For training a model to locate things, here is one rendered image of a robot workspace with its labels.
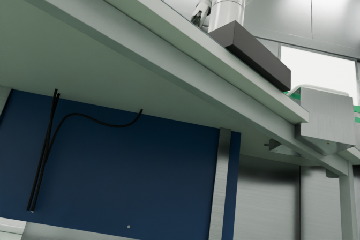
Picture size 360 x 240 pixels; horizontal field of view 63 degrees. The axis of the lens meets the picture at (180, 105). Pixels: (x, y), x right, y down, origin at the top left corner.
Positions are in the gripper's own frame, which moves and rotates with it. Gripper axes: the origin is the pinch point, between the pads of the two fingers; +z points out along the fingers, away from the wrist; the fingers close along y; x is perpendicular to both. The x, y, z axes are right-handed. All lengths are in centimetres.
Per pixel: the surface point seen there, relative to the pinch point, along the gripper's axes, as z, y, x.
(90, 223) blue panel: 85, 14, 1
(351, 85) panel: -21, -15, 82
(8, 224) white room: 148, -305, -136
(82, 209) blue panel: 82, 14, -3
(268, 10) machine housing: -45, -16, 30
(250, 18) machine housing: -35.6, -15.8, 22.7
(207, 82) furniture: 47, 52, 16
